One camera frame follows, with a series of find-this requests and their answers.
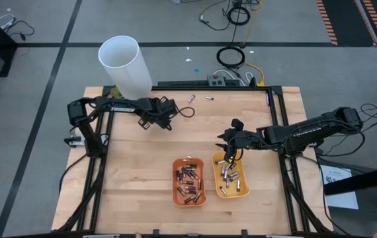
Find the white cylinder lamp shade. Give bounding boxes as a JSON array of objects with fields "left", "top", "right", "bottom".
[{"left": 97, "top": 34, "right": 158, "bottom": 102}]

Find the coiled black cable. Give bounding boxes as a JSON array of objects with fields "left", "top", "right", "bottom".
[
  {"left": 216, "top": 46, "right": 246, "bottom": 70},
  {"left": 226, "top": 5, "right": 252, "bottom": 26}
]

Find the white metal bracket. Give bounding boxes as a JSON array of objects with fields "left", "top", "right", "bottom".
[{"left": 64, "top": 135, "right": 87, "bottom": 148}]

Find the white paper sheet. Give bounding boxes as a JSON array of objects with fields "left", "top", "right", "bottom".
[{"left": 320, "top": 163, "right": 360, "bottom": 211}]

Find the black metal beam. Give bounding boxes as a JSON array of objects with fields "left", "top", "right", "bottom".
[{"left": 321, "top": 163, "right": 377, "bottom": 196}]

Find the black cable white plug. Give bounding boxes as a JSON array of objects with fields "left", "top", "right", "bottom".
[{"left": 198, "top": 0, "right": 231, "bottom": 31}]

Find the yellow cable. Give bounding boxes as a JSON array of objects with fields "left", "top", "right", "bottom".
[{"left": 240, "top": 0, "right": 266, "bottom": 87}]

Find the grey power strip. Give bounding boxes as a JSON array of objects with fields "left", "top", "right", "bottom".
[{"left": 206, "top": 74, "right": 227, "bottom": 87}]

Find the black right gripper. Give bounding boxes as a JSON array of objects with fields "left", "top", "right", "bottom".
[{"left": 215, "top": 118, "right": 264, "bottom": 163}]

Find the yellow plastic bin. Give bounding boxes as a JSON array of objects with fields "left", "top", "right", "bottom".
[{"left": 211, "top": 149, "right": 251, "bottom": 200}]

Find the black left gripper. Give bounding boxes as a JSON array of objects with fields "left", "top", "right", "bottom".
[{"left": 138, "top": 96, "right": 180, "bottom": 132}]

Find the orange plastic bin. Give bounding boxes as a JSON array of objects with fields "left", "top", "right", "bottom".
[{"left": 171, "top": 157, "right": 207, "bottom": 208}]

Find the black and white cable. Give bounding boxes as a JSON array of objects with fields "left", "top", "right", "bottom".
[{"left": 0, "top": 13, "right": 36, "bottom": 42}]

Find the black aluminium table frame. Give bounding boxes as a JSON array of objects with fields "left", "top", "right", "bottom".
[{"left": 55, "top": 84, "right": 333, "bottom": 238}]

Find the long black power strip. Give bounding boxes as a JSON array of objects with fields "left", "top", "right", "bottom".
[{"left": 157, "top": 80, "right": 209, "bottom": 87}]

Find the black cable bundle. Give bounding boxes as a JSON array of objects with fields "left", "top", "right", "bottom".
[{"left": 314, "top": 100, "right": 377, "bottom": 158}]

